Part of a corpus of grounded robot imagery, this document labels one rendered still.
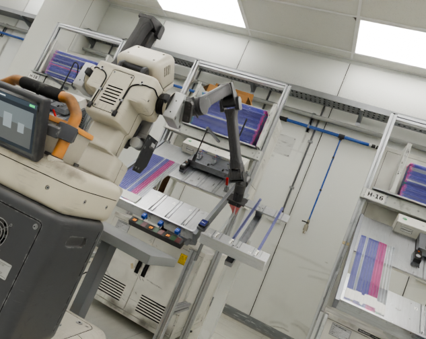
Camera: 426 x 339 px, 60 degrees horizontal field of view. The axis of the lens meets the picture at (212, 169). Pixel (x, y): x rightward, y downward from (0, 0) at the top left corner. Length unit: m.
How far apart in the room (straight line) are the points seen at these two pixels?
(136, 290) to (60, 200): 1.52
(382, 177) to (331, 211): 1.35
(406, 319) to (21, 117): 1.75
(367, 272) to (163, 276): 1.18
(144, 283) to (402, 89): 3.20
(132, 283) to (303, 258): 1.94
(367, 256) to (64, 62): 2.74
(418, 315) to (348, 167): 2.21
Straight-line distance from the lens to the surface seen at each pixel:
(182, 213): 2.13
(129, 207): 2.20
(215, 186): 2.35
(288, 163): 4.00
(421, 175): 2.48
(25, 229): 1.09
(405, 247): 2.35
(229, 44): 4.73
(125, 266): 2.52
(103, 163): 1.46
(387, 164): 2.66
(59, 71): 3.47
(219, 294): 2.07
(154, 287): 2.43
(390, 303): 2.02
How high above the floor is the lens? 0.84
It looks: 7 degrees up
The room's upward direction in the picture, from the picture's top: 23 degrees clockwise
